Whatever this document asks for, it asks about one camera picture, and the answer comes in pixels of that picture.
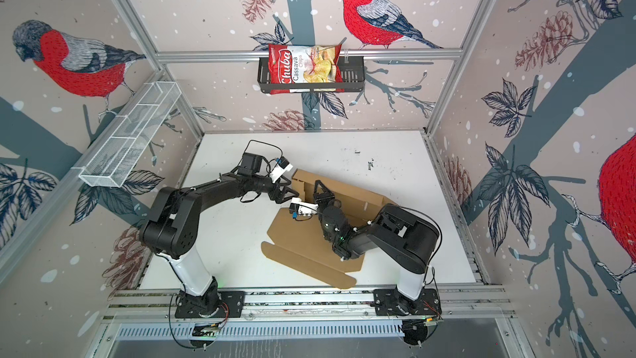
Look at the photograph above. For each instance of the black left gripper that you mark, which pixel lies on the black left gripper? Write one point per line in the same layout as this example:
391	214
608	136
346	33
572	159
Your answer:
275	195

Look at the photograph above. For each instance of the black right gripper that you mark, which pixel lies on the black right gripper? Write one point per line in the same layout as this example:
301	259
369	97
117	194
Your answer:
326	200

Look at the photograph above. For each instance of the brown cardboard paper box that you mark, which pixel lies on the brown cardboard paper box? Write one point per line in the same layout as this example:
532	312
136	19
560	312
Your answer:
301	245

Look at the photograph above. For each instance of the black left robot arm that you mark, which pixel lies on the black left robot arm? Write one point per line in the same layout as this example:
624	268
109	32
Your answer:
172	226

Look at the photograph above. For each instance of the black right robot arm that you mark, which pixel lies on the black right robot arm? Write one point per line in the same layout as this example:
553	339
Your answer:
409	237

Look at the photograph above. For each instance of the red cassava chips bag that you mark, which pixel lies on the red cassava chips bag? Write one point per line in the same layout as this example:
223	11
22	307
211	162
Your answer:
293	65

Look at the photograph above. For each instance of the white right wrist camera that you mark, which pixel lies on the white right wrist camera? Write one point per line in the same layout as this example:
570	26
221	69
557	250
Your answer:
300	209

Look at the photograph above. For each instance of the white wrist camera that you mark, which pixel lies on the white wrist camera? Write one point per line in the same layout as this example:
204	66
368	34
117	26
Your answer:
300	209
282	165

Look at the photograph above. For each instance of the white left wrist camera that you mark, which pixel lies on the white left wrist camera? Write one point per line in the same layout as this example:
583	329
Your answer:
282	165

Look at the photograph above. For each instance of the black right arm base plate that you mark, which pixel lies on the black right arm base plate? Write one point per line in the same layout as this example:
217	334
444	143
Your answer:
407	302

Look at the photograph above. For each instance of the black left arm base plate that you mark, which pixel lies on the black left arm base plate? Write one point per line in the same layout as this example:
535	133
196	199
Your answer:
217	304

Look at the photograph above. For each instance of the black wire wall basket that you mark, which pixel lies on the black wire wall basket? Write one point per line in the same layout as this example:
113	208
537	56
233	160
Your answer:
351	71

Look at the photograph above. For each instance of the aluminium front rail frame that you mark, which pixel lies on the aluminium front rail frame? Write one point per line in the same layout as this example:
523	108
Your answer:
256	314

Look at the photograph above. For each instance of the white mesh wall shelf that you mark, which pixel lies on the white mesh wall shelf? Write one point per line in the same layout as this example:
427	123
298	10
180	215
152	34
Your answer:
134	129

